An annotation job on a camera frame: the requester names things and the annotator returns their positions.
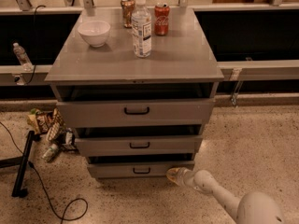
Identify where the grey bottom drawer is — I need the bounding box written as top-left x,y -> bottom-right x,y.
87,161 -> 195,179

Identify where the grey drawer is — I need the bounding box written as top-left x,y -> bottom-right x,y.
57,99 -> 214,128
76,135 -> 202,157
87,161 -> 195,179

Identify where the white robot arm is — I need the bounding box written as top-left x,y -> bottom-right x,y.
166,167 -> 286,224

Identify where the grey top drawer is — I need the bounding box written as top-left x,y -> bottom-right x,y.
57,99 -> 214,128

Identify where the grey metal drawer cabinet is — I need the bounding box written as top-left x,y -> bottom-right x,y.
46,8 -> 223,165

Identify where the grey middle drawer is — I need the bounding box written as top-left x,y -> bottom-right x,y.
76,135 -> 202,157

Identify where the green white can on floor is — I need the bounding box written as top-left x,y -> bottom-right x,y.
42,144 -> 59,162

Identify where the snack bag pile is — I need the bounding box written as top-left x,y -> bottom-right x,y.
27,108 -> 78,151

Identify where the clear plastic water bottle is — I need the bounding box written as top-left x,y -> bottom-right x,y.
131,0 -> 152,58

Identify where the black stand leg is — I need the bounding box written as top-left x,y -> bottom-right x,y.
0,131 -> 40,198

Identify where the red coca-cola can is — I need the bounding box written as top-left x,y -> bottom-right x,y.
154,3 -> 170,35

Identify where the white ceramic bowl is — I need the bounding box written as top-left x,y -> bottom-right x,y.
78,21 -> 111,48

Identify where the brown soda can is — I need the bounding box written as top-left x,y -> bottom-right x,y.
121,0 -> 135,28

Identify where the small water bottle on ledge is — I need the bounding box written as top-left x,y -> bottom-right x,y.
13,42 -> 34,72

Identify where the black floor cable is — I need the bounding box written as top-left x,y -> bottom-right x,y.
0,120 -> 89,224

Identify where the hanging metal bracket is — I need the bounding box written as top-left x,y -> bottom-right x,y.
231,57 -> 253,107

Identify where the grey metal rail ledge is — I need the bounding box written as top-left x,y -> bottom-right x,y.
0,60 -> 299,86

